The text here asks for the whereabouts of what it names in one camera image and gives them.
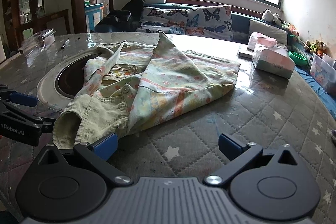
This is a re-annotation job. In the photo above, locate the floral green child shirt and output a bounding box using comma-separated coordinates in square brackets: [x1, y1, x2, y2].
[53, 33, 240, 149]

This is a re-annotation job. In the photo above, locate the black clothes pile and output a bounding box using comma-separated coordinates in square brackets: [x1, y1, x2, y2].
[94, 0, 145, 32]

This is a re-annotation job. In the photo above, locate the round induction cooktop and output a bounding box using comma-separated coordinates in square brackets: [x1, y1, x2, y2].
[37, 48, 100, 110]

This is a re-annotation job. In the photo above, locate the clear plastic container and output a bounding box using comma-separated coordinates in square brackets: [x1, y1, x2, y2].
[18, 28, 55, 57]

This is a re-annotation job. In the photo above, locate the black marker pen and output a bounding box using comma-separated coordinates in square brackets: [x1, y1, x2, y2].
[61, 39, 70, 50]

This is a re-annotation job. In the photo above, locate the flat grey notebook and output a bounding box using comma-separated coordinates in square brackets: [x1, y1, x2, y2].
[238, 47, 253, 60]

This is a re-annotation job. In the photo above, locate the dark wood display cabinet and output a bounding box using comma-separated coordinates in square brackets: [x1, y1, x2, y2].
[2, 0, 71, 57]

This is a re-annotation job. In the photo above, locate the green bowl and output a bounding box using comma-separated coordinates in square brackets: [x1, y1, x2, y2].
[289, 51, 308, 67]

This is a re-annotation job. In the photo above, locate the far pink tissue pack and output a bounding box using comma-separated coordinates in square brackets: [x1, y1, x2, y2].
[247, 32, 277, 51]

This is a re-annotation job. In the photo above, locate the clear plastic storage box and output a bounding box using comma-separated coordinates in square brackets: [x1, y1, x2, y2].
[310, 55, 335, 97]

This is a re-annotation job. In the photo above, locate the grey cushion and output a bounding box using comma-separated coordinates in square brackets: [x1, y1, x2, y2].
[249, 19, 288, 46]

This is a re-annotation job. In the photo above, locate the blue white cabinet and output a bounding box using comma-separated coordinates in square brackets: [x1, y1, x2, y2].
[84, 3, 104, 32]

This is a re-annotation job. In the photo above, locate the brown plush toy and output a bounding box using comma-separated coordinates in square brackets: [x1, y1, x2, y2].
[303, 40, 327, 57]

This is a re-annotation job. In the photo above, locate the right butterfly pillow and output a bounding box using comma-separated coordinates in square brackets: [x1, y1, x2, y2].
[185, 5, 234, 41]

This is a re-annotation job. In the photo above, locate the butterfly pillow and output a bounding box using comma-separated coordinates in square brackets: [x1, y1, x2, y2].
[136, 7, 188, 35]
[185, 5, 234, 41]

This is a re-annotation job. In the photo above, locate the pink green plush toy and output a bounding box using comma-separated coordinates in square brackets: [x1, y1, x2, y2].
[281, 22, 299, 36]

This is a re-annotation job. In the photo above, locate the white plush toy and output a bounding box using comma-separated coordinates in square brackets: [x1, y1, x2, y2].
[262, 9, 283, 26]

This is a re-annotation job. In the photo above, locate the left butterfly pillow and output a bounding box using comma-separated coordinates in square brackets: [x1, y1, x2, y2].
[136, 7, 188, 35]

